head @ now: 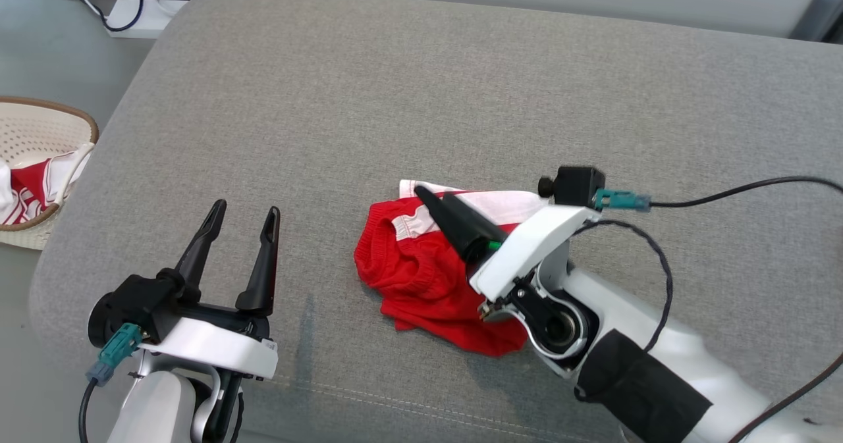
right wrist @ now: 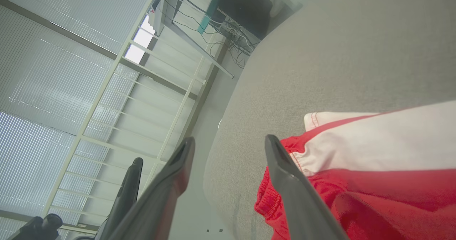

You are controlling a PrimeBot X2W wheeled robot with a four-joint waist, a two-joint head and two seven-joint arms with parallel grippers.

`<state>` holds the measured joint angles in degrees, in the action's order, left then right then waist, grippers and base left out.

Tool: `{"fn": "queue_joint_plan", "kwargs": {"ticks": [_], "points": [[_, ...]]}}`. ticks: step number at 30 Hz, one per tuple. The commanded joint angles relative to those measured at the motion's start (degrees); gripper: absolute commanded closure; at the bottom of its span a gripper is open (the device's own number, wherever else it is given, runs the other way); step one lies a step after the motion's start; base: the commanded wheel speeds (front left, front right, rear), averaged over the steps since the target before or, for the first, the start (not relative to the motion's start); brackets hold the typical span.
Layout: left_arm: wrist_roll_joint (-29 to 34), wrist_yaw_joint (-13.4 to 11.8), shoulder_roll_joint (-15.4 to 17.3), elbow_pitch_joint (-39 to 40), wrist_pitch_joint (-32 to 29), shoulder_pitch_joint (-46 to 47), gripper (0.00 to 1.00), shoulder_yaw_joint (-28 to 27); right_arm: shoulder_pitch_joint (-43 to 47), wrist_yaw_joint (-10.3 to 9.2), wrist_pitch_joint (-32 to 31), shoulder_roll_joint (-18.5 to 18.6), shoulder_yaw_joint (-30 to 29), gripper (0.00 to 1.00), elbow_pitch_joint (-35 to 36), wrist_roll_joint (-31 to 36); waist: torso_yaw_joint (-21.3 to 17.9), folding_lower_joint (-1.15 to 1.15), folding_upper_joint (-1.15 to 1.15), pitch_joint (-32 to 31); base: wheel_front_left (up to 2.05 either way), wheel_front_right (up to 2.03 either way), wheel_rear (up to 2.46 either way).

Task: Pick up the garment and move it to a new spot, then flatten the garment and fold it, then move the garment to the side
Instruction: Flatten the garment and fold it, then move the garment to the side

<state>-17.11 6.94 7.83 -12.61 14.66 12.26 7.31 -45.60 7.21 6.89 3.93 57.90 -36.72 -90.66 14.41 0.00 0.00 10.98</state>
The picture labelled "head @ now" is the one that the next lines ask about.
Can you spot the left teal camera connector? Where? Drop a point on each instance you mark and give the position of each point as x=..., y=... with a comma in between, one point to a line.
x=115, y=354

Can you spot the grey partition foot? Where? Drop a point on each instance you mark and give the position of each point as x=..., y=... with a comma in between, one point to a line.
x=823, y=15

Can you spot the black wrap on arm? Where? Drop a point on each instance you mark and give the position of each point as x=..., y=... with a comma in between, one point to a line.
x=639, y=384

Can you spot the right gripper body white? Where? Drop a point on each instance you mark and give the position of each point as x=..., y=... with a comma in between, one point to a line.
x=533, y=245

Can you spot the cream perforated laundry basket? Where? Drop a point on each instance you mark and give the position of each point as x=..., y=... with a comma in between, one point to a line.
x=33, y=133

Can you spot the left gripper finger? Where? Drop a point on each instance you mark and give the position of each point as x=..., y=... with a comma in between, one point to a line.
x=201, y=252
x=262, y=272

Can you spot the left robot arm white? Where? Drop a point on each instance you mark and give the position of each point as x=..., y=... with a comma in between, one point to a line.
x=155, y=410

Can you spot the right teal camera connector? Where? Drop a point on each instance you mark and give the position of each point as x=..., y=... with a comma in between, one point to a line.
x=622, y=199

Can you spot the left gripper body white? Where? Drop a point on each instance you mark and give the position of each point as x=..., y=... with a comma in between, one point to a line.
x=217, y=347

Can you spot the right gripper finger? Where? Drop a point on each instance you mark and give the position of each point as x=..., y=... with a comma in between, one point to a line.
x=435, y=205
x=474, y=232

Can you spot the flat white power strip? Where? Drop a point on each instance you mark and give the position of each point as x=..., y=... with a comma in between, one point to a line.
x=151, y=18

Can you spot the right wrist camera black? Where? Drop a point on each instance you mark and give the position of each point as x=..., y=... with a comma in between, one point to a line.
x=579, y=185

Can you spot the teal camera connector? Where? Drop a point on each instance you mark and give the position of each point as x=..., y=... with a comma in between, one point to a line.
x=622, y=199
x=115, y=354

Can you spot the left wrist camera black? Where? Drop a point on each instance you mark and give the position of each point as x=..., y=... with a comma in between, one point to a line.
x=132, y=305

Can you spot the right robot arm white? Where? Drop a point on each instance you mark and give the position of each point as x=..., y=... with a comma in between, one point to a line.
x=632, y=311

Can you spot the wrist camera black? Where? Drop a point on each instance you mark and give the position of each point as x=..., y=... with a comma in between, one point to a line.
x=579, y=185
x=132, y=305

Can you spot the red and white shorts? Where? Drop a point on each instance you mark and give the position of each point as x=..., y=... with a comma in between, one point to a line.
x=421, y=278

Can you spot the red white striped garment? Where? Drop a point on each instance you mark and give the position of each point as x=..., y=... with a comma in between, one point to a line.
x=29, y=186

